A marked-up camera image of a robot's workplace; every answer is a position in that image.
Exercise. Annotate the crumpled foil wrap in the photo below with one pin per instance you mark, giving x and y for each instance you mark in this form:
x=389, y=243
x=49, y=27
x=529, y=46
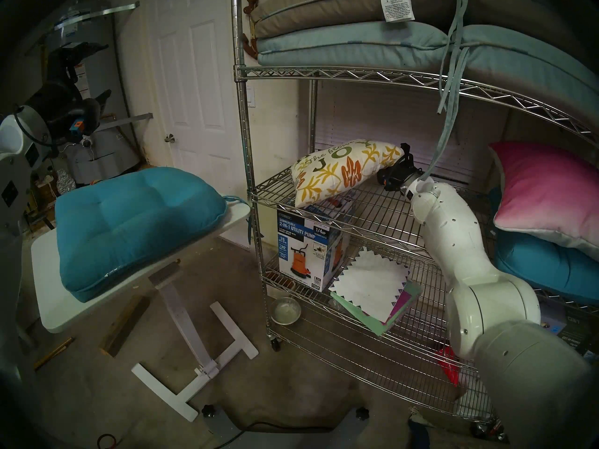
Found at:
x=65, y=181

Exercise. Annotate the red plastic item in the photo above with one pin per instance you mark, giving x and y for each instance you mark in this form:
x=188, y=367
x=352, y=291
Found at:
x=448, y=364

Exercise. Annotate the black star knob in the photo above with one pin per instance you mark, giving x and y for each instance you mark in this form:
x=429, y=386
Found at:
x=362, y=413
x=209, y=411

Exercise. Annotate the white care label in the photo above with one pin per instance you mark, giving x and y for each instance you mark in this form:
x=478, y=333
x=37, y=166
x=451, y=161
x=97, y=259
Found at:
x=397, y=3

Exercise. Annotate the dark blue rag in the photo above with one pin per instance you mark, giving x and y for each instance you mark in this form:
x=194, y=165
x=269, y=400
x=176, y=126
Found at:
x=419, y=429

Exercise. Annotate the wooden plank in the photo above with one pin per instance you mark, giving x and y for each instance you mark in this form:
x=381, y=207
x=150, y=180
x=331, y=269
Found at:
x=125, y=326

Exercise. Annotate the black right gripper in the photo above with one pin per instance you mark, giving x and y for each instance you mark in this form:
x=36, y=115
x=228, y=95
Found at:
x=398, y=174

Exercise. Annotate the metal pet bowl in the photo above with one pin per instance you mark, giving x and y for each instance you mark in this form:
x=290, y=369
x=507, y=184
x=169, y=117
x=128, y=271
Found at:
x=286, y=311

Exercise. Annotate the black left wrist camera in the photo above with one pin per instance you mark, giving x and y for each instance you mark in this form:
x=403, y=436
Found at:
x=61, y=64

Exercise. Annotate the magenta paper sheet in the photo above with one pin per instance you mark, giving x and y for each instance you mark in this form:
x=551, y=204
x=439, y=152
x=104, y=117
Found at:
x=398, y=310

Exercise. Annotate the utility pump cardboard box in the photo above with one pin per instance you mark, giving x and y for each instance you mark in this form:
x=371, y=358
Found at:
x=304, y=242

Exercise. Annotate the tan bench cushion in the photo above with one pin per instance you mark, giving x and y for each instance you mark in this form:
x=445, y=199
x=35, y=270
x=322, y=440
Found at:
x=327, y=6

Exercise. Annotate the floral HOPE JOY throw cushion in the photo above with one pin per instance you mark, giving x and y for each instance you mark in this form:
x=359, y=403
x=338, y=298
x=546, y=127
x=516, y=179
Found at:
x=337, y=172

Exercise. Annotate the green paper sheet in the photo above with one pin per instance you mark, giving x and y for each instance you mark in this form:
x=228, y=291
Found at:
x=365, y=322

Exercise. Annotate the thin wooden stick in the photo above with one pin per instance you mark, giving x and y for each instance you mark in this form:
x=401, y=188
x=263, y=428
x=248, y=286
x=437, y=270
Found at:
x=54, y=353

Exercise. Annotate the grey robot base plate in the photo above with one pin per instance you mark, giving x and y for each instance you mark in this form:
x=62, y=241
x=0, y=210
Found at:
x=220, y=427

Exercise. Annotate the white light switch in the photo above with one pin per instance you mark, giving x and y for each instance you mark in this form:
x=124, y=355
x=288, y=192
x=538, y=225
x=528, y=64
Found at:
x=251, y=96

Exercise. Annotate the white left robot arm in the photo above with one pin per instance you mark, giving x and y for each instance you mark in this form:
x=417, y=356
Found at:
x=11, y=191

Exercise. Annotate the LED lamp box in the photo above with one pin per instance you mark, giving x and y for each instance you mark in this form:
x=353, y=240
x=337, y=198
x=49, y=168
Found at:
x=571, y=331

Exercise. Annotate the teal tufted seat cushion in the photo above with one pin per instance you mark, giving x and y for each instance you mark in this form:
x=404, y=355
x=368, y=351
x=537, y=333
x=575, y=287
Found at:
x=140, y=219

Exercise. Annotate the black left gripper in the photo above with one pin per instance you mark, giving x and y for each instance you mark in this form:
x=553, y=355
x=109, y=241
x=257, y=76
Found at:
x=70, y=113

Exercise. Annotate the teal plain cushion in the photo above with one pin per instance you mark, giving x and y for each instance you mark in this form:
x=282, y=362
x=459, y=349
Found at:
x=538, y=270

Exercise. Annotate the light blue bench cushion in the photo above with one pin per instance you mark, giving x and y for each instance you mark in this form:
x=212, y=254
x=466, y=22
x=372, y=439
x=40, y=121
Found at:
x=351, y=41

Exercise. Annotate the grey water heater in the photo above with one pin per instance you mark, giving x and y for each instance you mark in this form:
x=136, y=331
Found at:
x=107, y=148

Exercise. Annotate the pink throw pillow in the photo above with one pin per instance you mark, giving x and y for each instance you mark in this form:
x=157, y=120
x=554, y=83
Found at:
x=543, y=191

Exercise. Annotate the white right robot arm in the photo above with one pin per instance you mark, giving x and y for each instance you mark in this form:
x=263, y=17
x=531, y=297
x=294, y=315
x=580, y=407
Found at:
x=454, y=237

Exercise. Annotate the white panel door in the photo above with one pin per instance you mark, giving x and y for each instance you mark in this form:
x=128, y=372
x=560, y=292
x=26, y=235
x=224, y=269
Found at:
x=196, y=78

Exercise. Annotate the white overbed table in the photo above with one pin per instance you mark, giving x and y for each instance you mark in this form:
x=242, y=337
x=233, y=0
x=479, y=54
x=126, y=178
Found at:
x=51, y=293

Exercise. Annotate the wooden anchor wall decoration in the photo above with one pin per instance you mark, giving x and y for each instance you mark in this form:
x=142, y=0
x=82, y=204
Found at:
x=250, y=46

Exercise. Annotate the white zigzag-edged paper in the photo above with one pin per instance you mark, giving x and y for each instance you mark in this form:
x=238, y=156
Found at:
x=369, y=279

